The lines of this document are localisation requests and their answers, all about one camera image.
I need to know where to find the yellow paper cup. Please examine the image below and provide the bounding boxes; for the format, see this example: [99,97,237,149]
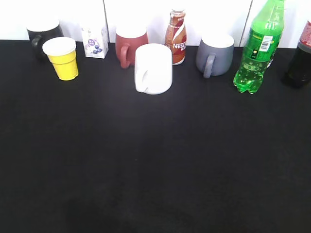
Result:
[42,37,78,81]

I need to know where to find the white mug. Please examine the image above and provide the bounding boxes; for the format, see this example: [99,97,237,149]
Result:
[134,43,173,95]

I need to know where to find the red-brown mug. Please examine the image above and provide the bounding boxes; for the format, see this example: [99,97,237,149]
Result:
[115,23,148,68]

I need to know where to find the Nescafe coffee bottle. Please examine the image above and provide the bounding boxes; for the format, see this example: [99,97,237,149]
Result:
[165,7,187,65]

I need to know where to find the grey mug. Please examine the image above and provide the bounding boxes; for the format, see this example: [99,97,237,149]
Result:
[196,33,234,78]

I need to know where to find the small blueberry milk carton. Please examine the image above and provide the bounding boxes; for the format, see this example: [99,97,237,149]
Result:
[81,25,108,59]

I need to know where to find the green soda bottle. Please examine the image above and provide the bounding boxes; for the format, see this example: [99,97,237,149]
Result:
[233,0,284,94]

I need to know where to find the black mug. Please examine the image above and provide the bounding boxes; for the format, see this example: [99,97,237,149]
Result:
[26,17,64,61]

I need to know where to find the dark cola bottle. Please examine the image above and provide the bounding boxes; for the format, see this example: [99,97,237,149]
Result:
[282,18,311,88]

